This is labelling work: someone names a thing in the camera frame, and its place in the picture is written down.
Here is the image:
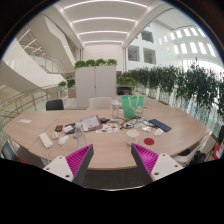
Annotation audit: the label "flat round red coaster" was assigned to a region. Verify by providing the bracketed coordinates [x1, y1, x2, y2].
[143, 137, 156, 146]

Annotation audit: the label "white cabinet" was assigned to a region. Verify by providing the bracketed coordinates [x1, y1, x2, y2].
[74, 65, 118, 108]

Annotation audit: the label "tall leafy green trees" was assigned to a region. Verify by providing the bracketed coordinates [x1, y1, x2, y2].
[121, 59, 224, 124]

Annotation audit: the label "dark blue keyboard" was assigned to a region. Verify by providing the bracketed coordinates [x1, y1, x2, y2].
[148, 118, 173, 133]

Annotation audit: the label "colourful sticker sheet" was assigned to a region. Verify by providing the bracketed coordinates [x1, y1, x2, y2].
[95, 123, 120, 134]

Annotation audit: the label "clear plastic packet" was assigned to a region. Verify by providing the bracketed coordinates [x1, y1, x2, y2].
[154, 127, 165, 137]

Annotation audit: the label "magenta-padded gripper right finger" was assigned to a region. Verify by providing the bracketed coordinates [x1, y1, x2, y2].
[130, 143, 184, 186]

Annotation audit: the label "white paper note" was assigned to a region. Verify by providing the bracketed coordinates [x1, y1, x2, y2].
[18, 118, 33, 125]

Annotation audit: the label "white computer mouse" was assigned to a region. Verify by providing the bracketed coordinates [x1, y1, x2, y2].
[57, 134, 70, 147]

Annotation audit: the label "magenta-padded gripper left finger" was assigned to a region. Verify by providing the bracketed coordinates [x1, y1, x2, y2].
[43, 143, 95, 187]

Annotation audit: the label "green tote bag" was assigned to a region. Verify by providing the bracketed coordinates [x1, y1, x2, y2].
[121, 95, 145, 119]

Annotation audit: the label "white cup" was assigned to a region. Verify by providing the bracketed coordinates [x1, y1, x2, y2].
[125, 129, 140, 146]

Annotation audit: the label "tall clear shaker bottle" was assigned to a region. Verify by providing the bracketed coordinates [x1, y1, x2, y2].
[110, 99, 121, 122]

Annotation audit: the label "white chair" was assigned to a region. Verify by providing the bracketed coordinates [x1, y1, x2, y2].
[171, 132, 213, 168]
[88, 96, 114, 110]

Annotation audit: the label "ceiling light strips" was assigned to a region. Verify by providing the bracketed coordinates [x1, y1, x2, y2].
[63, 0, 149, 45]

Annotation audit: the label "glass balustrade with handrail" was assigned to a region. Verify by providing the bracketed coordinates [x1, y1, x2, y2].
[0, 83, 63, 118]

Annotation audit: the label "clear plastic water bottle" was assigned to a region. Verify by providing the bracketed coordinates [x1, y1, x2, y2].
[74, 122, 88, 150]

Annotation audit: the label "low green potted plants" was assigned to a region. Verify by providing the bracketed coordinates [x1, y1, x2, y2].
[116, 76, 137, 87]
[73, 58, 118, 70]
[58, 79, 77, 89]

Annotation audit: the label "small white box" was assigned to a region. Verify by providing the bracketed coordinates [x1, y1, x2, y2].
[62, 124, 75, 134]

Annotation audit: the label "black chair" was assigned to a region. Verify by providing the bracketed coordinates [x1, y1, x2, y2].
[45, 98, 65, 111]

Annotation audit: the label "open paper notebook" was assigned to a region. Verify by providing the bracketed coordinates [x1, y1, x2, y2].
[79, 115, 103, 132]

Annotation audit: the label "white power strip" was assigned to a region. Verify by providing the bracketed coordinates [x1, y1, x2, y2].
[38, 132, 54, 150]

